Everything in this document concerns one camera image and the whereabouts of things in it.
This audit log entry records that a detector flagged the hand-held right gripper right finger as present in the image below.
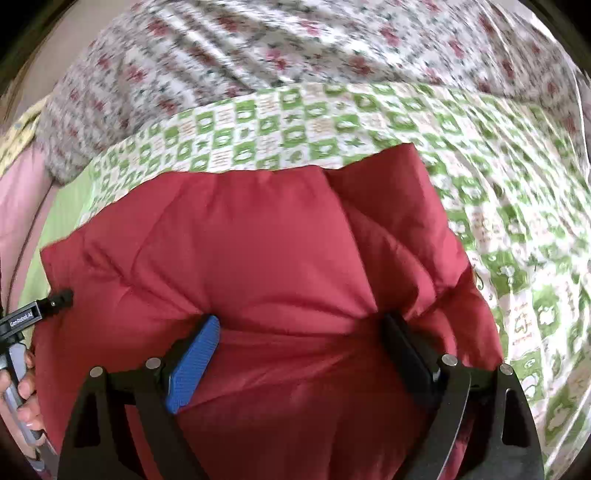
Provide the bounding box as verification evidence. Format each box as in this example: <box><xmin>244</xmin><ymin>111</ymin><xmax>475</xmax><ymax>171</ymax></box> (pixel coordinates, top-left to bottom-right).
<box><xmin>382</xmin><ymin>313</ymin><xmax>546</xmax><ymax>480</ymax></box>

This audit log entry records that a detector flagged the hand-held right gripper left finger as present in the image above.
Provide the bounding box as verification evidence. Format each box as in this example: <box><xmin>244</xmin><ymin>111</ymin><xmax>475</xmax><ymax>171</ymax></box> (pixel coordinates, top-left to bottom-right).
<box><xmin>58</xmin><ymin>315</ymin><xmax>221</xmax><ymax>480</ymax></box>

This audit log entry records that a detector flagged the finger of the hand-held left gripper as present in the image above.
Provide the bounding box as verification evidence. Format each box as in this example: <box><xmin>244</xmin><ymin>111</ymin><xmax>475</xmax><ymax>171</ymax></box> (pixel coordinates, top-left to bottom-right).
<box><xmin>39</xmin><ymin>289</ymin><xmax>75</xmax><ymax>320</ymax></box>

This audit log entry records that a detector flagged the red quilted jacket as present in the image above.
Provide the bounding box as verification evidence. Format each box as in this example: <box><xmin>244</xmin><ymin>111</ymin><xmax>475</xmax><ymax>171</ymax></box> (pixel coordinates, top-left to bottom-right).
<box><xmin>30</xmin><ymin>143</ymin><xmax>505</xmax><ymax>480</ymax></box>

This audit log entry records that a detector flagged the person's left hand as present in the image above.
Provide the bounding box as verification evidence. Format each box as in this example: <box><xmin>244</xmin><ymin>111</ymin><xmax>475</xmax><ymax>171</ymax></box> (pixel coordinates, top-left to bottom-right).
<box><xmin>0</xmin><ymin>350</ymin><xmax>46</xmax><ymax>444</ymax></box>

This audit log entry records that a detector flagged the pink blanket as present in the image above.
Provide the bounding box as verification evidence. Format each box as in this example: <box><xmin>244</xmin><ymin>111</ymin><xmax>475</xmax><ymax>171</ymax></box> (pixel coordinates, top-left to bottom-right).
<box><xmin>0</xmin><ymin>143</ymin><xmax>60</xmax><ymax>298</ymax></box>

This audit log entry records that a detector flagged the yellow floral blanket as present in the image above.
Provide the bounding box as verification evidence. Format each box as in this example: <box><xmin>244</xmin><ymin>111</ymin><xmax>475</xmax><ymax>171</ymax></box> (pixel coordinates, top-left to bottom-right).
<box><xmin>0</xmin><ymin>96</ymin><xmax>48</xmax><ymax>172</ymax></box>

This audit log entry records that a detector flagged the green checkered bed sheet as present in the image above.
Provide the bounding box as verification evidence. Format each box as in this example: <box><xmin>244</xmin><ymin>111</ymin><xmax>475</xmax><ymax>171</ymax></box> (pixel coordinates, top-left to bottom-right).
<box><xmin>21</xmin><ymin>80</ymin><xmax>591</xmax><ymax>480</ymax></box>

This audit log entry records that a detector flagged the red floral quilt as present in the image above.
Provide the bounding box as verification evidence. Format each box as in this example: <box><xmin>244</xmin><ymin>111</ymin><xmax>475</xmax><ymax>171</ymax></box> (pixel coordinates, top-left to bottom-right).
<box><xmin>34</xmin><ymin>0</ymin><xmax>588</xmax><ymax>186</ymax></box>

